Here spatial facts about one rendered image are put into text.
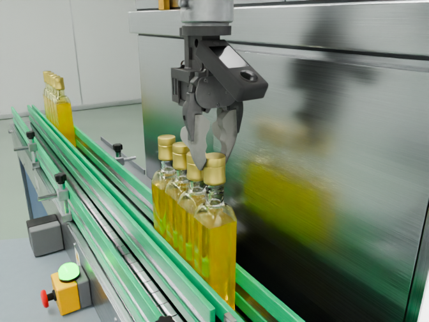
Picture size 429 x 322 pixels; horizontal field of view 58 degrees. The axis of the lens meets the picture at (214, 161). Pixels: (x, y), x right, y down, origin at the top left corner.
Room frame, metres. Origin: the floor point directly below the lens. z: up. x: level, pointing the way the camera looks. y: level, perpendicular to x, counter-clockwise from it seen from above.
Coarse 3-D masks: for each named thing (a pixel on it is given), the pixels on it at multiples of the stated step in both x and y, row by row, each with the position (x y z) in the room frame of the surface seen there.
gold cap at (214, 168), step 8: (208, 160) 0.56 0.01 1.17; (216, 160) 0.55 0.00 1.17; (224, 160) 0.56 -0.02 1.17; (208, 168) 0.56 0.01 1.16; (216, 168) 0.55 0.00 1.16; (224, 168) 0.56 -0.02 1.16; (208, 176) 0.56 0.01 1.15; (216, 176) 0.55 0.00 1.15; (224, 176) 0.56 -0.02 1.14; (208, 184) 0.56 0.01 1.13; (216, 184) 0.55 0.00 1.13
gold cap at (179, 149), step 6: (174, 144) 0.67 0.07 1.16; (180, 144) 0.67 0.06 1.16; (174, 150) 0.66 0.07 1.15; (180, 150) 0.65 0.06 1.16; (186, 150) 0.66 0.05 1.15; (174, 156) 0.66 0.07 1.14; (180, 156) 0.65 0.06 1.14; (174, 162) 0.66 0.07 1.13; (180, 162) 0.65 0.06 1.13; (174, 168) 0.66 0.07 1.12; (180, 168) 0.65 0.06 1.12; (186, 168) 0.66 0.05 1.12
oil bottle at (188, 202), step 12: (204, 192) 0.61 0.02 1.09; (180, 204) 0.61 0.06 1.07; (192, 204) 0.59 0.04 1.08; (180, 216) 0.61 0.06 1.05; (192, 216) 0.58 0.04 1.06; (180, 228) 0.62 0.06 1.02; (192, 228) 0.58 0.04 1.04; (180, 240) 0.62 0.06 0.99; (192, 240) 0.58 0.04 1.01; (180, 252) 0.62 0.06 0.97; (192, 252) 0.58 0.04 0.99; (192, 264) 0.58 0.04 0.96
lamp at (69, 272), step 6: (66, 264) 0.74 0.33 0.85; (72, 264) 0.74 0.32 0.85; (60, 270) 0.73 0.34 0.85; (66, 270) 0.72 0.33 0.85; (72, 270) 0.73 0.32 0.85; (78, 270) 0.74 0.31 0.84; (60, 276) 0.72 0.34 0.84; (66, 276) 0.72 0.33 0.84; (72, 276) 0.72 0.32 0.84; (78, 276) 0.73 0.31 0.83; (66, 282) 0.72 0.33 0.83
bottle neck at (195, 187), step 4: (188, 180) 0.61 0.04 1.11; (192, 184) 0.61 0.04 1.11; (196, 184) 0.61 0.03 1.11; (200, 184) 0.61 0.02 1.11; (204, 184) 0.62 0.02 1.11; (192, 188) 0.61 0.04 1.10; (196, 188) 0.61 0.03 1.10; (200, 188) 0.61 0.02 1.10; (204, 188) 0.62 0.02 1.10; (192, 192) 0.61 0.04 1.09; (196, 192) 0.61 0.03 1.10; (200, 192) 0.61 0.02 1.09
